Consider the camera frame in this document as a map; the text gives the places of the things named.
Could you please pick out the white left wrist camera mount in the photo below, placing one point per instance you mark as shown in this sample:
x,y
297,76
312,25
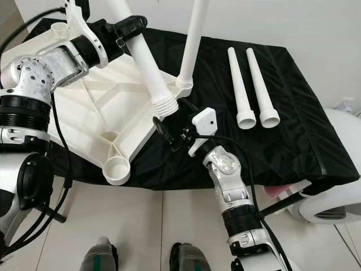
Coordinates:
x,y
82,22

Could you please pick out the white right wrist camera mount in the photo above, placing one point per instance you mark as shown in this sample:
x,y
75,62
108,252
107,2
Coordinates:
x,y
207,117

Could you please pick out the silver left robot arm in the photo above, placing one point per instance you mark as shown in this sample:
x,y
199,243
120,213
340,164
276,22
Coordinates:
x,y
34,73

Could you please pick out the white plastic table leg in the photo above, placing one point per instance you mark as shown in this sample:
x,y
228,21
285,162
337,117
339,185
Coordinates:
x,y
240,90
194,39
259,87
146,62

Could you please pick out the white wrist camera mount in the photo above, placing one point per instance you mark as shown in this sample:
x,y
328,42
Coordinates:
x,y
82,22
207,117

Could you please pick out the black metal table leg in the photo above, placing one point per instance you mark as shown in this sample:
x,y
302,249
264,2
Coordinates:
x,y
279,204

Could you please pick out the white wall socket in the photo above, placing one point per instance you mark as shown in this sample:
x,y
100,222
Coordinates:
x,y
347,105

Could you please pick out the grey robot right foot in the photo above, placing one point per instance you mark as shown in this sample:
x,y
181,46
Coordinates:
x,y
190,259

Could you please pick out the white round appliance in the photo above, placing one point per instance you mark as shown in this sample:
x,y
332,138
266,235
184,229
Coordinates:
x,y
338,169

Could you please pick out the white plastic children table top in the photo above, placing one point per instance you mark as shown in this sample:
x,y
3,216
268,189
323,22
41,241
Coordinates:
x,y
124,118

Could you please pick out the grey robot left foot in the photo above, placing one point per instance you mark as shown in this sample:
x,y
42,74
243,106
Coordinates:
x,y
98,257

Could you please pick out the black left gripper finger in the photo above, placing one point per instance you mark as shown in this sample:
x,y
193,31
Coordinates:
x,y
134,23

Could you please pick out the grey robot foot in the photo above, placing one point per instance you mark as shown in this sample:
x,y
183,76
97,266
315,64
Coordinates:
x,y
190,259
98,257

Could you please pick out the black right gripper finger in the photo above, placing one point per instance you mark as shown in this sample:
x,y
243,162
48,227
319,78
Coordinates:
x,y
162,132
186,114

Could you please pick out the black cloth table cover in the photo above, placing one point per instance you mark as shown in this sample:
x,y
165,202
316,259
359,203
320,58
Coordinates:
x,y
287,124

